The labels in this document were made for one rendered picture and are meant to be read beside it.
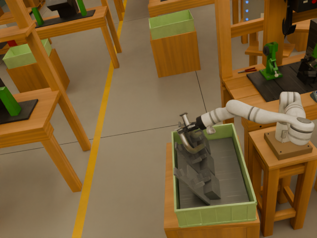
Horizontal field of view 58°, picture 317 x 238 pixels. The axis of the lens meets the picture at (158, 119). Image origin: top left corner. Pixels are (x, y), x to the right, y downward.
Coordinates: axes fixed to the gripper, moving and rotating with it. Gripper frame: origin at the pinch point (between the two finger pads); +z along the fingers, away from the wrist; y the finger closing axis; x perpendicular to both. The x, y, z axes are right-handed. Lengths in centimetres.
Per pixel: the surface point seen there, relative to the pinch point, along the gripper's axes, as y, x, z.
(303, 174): -61, 51, -41
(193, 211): 5.5, 40.5, 8.9
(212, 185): -9.9, 33.1, -0.5
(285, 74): -107, -20, -58
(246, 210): -6, 50, -14
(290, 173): -54, 46, -35
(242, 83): -96, -26, -26
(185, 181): 6.3, 24.9, 6.1
